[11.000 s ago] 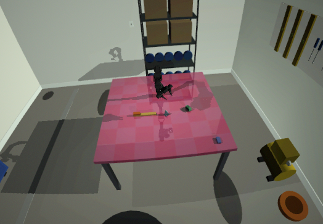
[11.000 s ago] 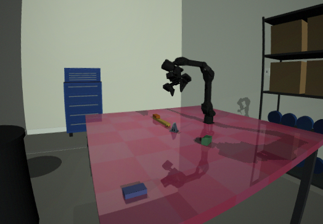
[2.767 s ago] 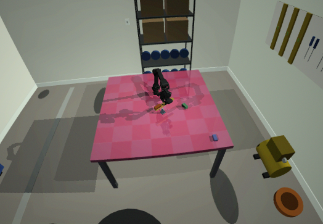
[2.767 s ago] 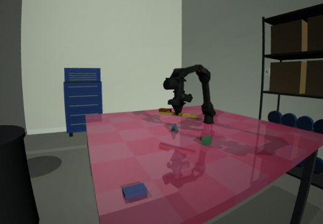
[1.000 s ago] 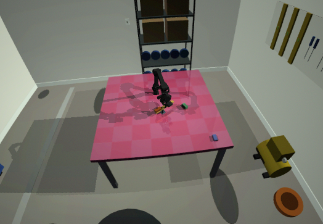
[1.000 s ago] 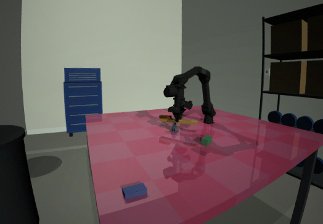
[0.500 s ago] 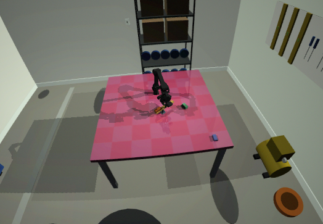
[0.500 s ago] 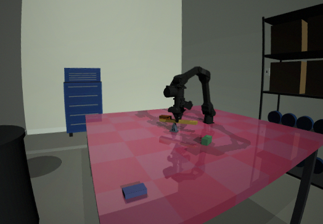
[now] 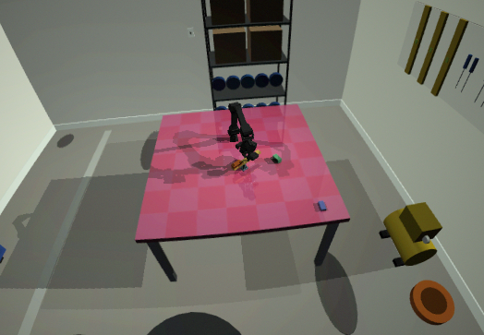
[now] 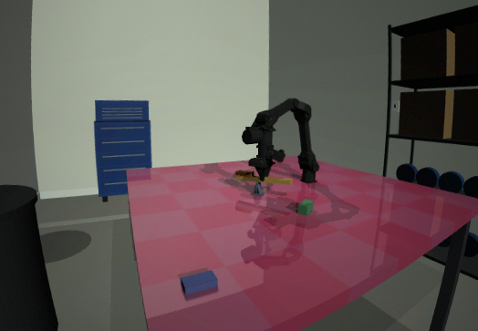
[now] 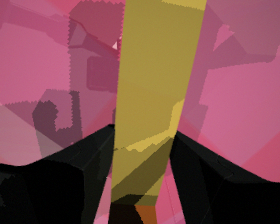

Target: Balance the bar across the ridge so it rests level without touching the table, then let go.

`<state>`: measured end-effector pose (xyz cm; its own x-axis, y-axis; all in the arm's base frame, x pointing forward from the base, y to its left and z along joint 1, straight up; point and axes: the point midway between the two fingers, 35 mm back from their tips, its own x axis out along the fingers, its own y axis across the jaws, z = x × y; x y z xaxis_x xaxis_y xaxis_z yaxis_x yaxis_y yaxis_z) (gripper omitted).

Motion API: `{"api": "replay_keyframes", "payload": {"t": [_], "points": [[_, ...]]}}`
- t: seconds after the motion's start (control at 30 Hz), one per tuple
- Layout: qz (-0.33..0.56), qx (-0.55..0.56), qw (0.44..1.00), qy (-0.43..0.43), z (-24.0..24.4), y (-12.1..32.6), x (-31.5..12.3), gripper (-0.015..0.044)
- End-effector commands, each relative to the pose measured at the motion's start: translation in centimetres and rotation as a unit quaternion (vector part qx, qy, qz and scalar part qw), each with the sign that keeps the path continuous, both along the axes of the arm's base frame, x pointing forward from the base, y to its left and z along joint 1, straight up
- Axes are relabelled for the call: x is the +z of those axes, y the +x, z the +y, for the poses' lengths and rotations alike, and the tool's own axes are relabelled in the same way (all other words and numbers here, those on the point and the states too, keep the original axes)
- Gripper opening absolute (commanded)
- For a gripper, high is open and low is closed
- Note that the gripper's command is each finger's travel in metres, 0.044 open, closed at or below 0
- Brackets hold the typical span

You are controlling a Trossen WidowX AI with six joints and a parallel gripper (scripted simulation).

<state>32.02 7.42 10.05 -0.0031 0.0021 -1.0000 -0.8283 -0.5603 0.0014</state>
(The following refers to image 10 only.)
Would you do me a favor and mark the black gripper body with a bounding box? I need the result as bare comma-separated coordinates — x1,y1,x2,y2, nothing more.
249,143,274,168

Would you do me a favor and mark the small green block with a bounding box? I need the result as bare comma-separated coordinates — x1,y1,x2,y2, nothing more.
297,199,314,215

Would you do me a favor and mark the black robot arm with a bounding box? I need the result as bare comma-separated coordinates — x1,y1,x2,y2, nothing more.
242,98,320,183

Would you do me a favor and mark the blue rectangular block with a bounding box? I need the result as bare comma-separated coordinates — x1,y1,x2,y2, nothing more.
181,270,218,295

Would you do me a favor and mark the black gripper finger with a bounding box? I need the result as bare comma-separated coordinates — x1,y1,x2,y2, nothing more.
255,165,269,181
265,162,275,177

